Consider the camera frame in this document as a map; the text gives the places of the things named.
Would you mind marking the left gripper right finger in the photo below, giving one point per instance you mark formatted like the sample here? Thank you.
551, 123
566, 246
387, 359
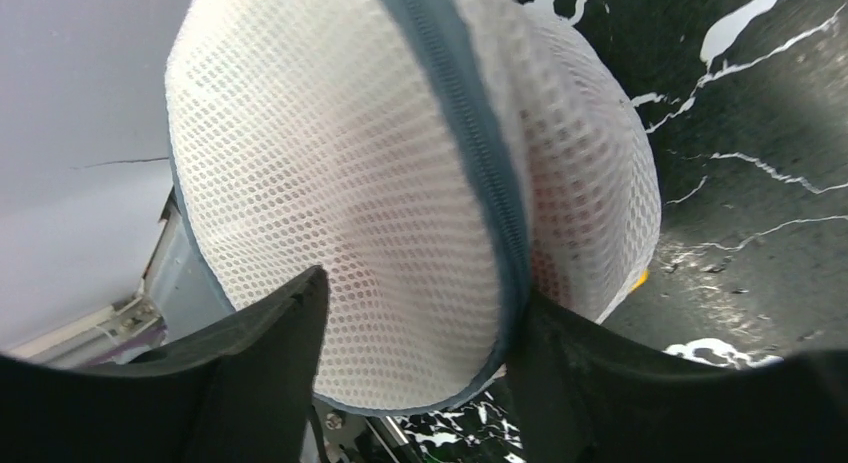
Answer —
583, 393

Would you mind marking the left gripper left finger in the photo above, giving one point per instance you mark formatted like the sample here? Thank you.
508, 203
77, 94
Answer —
239, 390

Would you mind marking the small yellow tool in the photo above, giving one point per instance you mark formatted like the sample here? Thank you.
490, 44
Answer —
640, 281

